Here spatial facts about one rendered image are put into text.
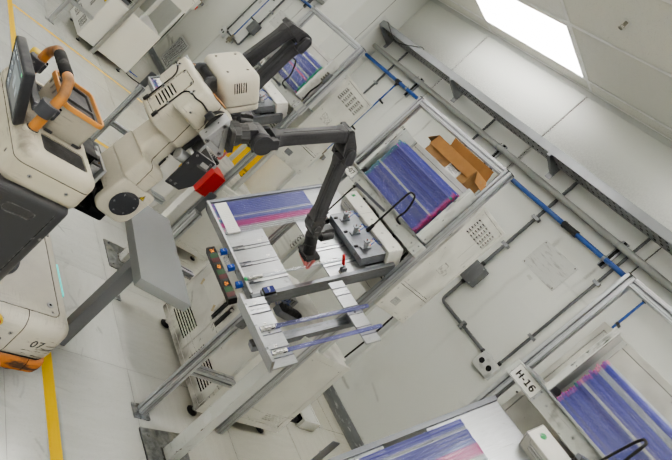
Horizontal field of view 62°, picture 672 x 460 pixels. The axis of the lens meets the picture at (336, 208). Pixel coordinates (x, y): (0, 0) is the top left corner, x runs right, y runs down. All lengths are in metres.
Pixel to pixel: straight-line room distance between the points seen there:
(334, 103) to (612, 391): 2.47
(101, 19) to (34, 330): 4.84
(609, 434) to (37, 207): 1.94
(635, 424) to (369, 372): 2.46
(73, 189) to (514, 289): 2.99
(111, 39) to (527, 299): 4.98
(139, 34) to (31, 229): 4.99
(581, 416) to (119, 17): 5.78
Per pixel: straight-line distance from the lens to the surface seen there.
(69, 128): 1.92
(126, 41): 6.76
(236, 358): 2.78
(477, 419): 2.24
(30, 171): 1.80
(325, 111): 3.81
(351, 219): 2.79
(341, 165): 2.19
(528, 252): 4.10
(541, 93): 4.79
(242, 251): 2.61
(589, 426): 2.18
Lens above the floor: 1.50
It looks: 7 degrees down
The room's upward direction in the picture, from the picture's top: 48 degrees clockwise
